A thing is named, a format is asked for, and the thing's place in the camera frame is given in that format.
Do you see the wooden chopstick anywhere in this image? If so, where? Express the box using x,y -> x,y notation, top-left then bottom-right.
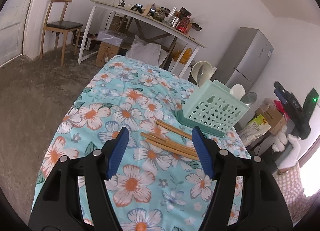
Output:
141,132 -> 196,153
148,134 -> 197,156
145,139 -> 199,161
156,120 -> 192,140

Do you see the right pink checked forearm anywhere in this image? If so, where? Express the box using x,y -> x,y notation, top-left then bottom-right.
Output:
273,163 -> 315,224

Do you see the right white gloved hand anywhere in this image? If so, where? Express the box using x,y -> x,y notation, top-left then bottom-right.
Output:
271,126 -> 300,173

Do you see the cardboard box near fridge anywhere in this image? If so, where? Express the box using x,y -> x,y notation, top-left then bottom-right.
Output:
255,98 -> 287,136

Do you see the mint green utensil holder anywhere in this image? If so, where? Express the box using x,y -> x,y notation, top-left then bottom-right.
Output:
177,80 -> 249,137

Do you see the grey metal ladle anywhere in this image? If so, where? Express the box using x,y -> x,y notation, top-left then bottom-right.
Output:
240,91 -> 258,107

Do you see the white spoon in holder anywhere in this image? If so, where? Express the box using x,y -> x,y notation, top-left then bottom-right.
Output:
229,84 -> 246,100

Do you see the grey refrigerator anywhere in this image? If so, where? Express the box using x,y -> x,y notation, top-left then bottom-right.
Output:
211,27 -> 274,92

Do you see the white ladle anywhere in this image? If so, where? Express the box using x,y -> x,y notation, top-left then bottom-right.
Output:
191,61 -> 216,88

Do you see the cardboard box under desk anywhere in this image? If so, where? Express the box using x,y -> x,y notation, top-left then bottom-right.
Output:
95,42 -> 120,68

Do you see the white pillow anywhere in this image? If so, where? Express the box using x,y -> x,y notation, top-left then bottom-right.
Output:
125,35 -> 168,67

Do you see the yellow plastic bag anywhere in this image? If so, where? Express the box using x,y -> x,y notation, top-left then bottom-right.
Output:
172,48 -> 193,64

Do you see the clear plastic storage box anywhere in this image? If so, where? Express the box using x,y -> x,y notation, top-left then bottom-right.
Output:
97,29 -> 126,47

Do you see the white long desk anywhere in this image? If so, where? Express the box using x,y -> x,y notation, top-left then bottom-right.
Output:
78,0 -> 206,77

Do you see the red bottles pack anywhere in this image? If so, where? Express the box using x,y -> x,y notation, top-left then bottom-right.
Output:
176,16 -> 190,34

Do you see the wooden chair black seat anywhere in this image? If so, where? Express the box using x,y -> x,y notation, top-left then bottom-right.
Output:
40,0 -> 83,65

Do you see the white door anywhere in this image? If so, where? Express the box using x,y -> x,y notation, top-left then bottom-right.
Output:
0,0 -> 31,64

